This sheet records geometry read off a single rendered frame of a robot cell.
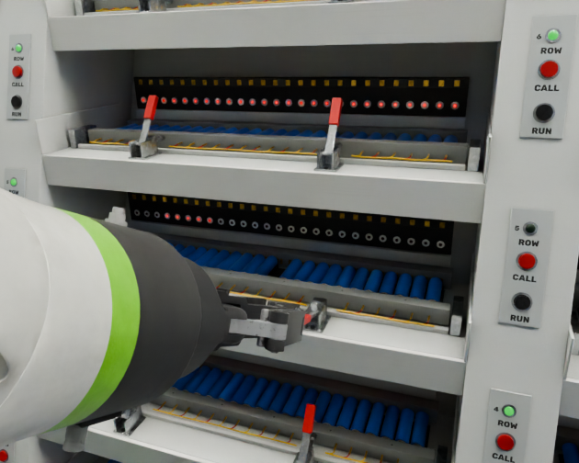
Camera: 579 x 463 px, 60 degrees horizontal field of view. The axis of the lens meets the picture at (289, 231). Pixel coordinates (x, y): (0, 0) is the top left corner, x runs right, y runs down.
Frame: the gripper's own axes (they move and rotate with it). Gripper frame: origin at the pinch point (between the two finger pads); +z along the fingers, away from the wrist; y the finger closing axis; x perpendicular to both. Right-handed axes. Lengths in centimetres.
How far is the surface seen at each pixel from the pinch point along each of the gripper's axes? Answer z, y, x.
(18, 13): 8, -48, 37
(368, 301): 21.1, 5.7, 2.7
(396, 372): 17.5, 10.5, -4.9
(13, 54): 9, -48, 31
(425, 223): 28.6, 11.0, 14.7
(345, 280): 25.2, 1.4, 5.1
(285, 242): 31.0, -10.2, 9.9
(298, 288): 21.2, -3.9, 3.0
